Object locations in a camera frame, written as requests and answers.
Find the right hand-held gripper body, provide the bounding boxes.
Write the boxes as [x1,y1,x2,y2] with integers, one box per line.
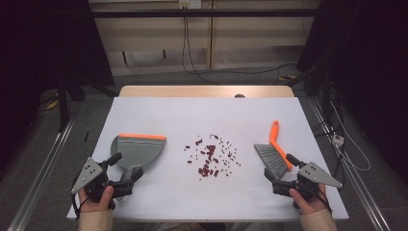
[272,162,344,210]

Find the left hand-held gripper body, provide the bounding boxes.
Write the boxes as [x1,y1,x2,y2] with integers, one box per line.
[70,157,134,211]

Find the grey brush with orange handle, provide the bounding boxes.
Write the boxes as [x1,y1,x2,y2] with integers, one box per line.
[253,119,293,180]

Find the grey dustpan with orange lip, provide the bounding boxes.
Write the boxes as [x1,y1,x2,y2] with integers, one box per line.
[110,133,167,201]

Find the dark red debris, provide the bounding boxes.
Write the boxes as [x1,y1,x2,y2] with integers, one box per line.
[184,134,242,178]

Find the person's right hand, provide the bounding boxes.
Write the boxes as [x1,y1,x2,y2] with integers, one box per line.
[288,184,328,216]

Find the person's left hand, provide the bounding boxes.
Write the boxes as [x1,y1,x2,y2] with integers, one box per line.
[78,185,115,214]

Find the black stand leg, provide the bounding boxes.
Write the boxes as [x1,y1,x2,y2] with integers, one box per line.
[56,72,70,133]

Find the yellow floor tape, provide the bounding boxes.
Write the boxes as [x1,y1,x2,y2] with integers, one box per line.
[45,98,61,111]

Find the white table cover sheet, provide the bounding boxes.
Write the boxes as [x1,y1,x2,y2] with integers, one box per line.
[66,96,350,221]

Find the black curtain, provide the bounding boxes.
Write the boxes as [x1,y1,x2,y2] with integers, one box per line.
[295,0,408,176]

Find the black horizontal bar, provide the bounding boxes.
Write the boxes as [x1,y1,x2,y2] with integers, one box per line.
[90,9,321,18]

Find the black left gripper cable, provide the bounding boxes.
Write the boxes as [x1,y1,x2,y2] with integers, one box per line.
[70,191,89,219]

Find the black cable bundle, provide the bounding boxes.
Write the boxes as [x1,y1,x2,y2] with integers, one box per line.
[311,95,346,191]

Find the aluminium floor rail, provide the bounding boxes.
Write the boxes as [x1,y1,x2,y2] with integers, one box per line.
[307,97,392,231]
[7,117,77,231]

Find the white cable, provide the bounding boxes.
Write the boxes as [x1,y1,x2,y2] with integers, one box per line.
[329,100,371,172]

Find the black floor cable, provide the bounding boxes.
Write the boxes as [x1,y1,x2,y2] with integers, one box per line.
[191,63,297,77]

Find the black hanging cables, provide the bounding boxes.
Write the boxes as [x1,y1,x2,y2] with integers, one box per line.
[181,15,219,86]

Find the white wall socket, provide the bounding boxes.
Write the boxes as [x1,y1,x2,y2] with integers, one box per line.
[178,0,202,10]

